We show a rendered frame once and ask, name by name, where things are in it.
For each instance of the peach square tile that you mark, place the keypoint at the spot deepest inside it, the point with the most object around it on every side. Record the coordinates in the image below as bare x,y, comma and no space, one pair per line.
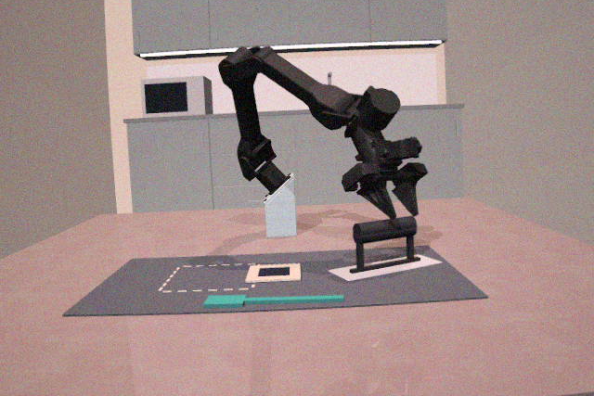
273,272

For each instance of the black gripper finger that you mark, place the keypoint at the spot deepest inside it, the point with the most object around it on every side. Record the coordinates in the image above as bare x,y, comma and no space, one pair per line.
375,192
406,193

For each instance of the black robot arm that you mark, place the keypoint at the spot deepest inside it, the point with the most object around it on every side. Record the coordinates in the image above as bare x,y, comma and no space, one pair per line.
329,104

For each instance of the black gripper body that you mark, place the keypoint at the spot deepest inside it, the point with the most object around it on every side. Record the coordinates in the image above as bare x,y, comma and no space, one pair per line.
369,169

